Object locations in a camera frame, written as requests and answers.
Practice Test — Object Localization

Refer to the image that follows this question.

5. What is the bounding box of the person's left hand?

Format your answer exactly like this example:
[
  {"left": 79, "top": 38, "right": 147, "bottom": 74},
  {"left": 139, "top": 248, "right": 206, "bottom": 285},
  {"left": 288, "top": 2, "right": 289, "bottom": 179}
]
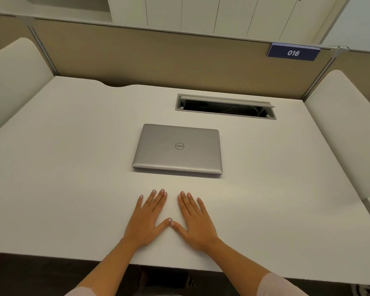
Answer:
[{"left": 123, "top": 189, "right": 173, "bottom": 249}]

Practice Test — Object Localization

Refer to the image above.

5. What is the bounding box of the person's right hand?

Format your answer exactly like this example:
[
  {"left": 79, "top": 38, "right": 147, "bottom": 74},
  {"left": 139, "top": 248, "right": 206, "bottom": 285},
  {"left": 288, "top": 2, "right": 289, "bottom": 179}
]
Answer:
[{"left": 170, "top": 191, "right": 221, "bottom": 252}]

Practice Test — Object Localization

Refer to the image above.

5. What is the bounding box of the person's right forearm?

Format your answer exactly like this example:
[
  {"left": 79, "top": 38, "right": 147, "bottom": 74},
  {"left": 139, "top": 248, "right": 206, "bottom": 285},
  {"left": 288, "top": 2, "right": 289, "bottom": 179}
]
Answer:
[{"left": 203, "top": 239, "right": 272, "bottom": 296}]

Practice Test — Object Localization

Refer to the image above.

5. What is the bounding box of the person's left forearm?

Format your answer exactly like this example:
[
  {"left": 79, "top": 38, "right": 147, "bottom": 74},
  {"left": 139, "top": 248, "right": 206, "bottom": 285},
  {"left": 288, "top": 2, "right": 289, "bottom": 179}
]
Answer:
[{"left": 75, "top": 239, "right": 142, "bottom": 294}]

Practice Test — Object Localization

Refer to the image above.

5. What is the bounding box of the silver closed laptop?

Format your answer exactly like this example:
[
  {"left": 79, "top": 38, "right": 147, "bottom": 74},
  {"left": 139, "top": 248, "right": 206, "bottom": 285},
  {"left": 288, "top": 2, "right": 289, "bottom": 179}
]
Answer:
[{"left": 132, "top": 123, "right": 223, "bottom": 175}]

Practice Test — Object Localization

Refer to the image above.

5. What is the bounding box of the pale pink shirt sleeve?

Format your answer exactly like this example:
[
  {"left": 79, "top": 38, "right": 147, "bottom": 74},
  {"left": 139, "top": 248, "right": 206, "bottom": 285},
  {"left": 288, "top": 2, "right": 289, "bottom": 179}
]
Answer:
[
  {"left": 64, "top": 287, "right": 97, "bottom": 296},
  {"left": 257, "top": 272, "right": 309, "bottom": 296}
]

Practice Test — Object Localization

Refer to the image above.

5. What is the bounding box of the beige desk partition panel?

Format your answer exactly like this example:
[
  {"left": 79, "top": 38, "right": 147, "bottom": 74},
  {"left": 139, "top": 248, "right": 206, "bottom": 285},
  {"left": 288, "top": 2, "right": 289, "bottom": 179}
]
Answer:
[{"left": 0, "top": 12, "right": 370, "bottom": 112}]

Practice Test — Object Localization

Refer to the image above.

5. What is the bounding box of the white rounded side divider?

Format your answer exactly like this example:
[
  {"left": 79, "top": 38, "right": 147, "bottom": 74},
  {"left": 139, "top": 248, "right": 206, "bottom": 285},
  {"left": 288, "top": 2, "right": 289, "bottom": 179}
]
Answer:
[
  {"left": 0, "top": 37, "right": 55, "bottom": 140},
  {"left": 304, "top": 70, "right": 370, "bottom": 201}
]

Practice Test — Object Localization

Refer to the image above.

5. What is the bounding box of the blue desk number sign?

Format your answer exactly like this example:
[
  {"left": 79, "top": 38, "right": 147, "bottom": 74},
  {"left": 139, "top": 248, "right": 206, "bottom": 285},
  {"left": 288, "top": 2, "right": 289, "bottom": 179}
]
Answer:
[{"left": 267, "top": 42, "right": 322, "bottom": 62}]

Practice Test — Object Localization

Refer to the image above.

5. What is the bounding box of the white open shelf unit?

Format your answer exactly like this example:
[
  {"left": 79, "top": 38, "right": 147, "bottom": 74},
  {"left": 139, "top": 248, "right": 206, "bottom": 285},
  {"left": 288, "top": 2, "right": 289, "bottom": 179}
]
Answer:
[{"left": 0, "top": 0, "right": 113, "bottom": 24}]

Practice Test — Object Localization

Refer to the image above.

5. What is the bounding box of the grey desk cable hatch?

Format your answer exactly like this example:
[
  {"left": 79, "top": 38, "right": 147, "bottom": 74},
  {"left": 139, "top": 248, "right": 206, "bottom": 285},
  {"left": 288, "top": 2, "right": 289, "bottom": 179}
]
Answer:
[{"left": 175, "top": 94, "right": 277, "bottom": 120}]

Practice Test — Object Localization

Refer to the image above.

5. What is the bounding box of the grey metal partition post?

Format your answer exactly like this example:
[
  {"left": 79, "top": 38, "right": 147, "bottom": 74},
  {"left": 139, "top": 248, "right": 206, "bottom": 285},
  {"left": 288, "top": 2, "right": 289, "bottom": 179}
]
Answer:
[
  {"left": 27, "top": 17, "right": 60, "bottom": 76},
  {"left": 302, "top": 45, "right": 349, "bottom": 101}
]

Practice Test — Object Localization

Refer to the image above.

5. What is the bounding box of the white wall cabinet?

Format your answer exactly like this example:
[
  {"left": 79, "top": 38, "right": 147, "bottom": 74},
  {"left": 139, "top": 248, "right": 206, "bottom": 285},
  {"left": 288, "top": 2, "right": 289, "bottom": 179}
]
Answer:
[{"left": 106, "top": 0, "right": 351, "bottom": 45}]

